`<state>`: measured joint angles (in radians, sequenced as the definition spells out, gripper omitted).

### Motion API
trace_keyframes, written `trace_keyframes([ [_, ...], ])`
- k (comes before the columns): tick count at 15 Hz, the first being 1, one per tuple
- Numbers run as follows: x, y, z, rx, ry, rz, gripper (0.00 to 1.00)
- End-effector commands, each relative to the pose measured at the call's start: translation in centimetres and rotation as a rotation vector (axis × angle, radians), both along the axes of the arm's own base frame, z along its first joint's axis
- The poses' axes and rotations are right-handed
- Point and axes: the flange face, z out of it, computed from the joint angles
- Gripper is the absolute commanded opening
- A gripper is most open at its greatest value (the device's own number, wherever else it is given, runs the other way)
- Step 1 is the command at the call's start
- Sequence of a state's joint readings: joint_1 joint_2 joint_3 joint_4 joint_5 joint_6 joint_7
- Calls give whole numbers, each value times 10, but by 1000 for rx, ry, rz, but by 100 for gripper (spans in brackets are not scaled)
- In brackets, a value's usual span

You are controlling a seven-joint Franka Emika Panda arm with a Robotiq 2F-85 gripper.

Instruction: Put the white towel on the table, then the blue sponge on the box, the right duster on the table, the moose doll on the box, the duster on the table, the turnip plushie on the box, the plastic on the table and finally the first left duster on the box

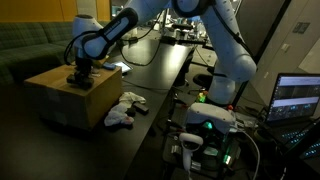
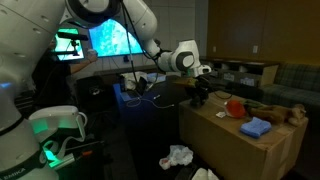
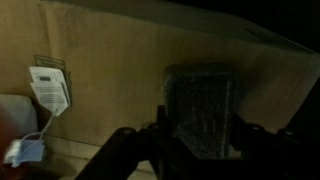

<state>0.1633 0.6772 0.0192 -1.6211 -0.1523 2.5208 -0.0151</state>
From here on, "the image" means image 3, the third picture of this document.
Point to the large cardboard box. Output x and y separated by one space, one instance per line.
116 66

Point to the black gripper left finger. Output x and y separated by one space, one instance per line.
163 133

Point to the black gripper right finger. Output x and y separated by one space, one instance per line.
243 136

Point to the red soft toy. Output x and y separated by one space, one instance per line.
50 93

